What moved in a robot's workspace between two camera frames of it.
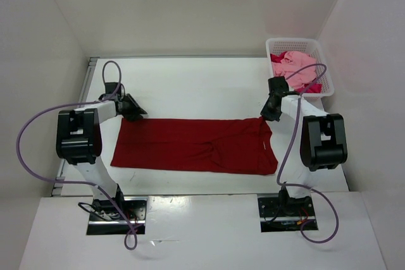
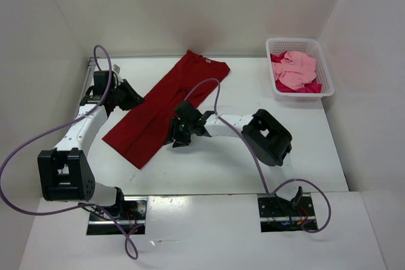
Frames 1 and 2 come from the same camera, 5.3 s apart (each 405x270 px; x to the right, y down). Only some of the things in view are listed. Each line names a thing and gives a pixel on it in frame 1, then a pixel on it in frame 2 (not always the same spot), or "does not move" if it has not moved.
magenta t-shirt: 316,86 does not move
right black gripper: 268,116 → 173,133
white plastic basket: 309,45 does not move
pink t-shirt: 292,61 does not move
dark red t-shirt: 217,145 → 138,138
